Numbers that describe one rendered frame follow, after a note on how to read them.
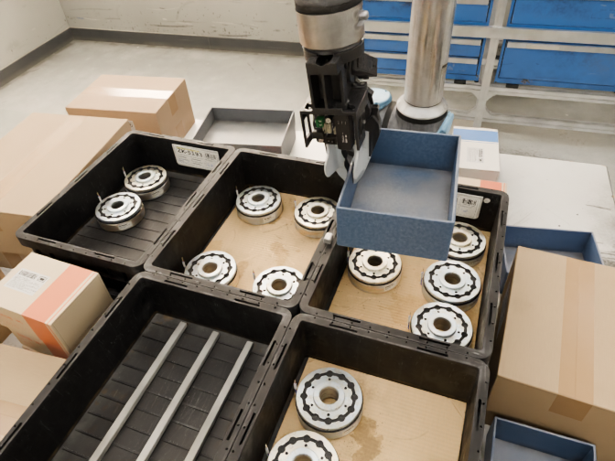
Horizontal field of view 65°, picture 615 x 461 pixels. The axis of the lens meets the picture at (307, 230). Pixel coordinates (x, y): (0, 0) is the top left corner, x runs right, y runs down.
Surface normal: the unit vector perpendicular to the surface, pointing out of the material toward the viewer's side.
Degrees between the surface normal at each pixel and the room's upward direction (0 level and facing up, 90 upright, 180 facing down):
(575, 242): 90
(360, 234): 90
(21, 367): 0
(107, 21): 90
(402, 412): 0
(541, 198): 0
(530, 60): 90
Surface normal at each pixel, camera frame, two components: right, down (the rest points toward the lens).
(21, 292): -0.06, -0.73
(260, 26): -0.29, 0.67
